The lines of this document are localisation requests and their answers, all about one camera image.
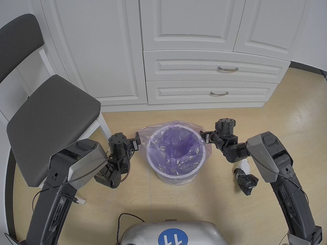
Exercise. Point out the purple plastic bag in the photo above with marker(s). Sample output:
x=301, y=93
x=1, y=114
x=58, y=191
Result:
x=176, y=142

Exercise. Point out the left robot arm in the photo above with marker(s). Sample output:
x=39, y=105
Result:
x=74, y=159

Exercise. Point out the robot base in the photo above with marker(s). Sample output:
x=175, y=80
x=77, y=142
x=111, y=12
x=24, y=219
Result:
x=153, y=232

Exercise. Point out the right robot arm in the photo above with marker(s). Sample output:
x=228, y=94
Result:
x=268, y=152

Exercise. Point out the white trash bin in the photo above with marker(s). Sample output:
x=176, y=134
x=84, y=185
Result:
x=176, y=180

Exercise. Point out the crumpled black plastic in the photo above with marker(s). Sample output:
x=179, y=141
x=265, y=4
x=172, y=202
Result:
x=246, y=181

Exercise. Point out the crumpled white paper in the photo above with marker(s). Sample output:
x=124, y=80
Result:
x=244, y=166

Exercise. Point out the white wardrobe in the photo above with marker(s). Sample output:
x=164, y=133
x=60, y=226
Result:
x=194, y=14

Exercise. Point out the white chair with grey seat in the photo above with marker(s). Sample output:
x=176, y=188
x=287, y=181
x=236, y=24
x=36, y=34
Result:
x=51, y=121

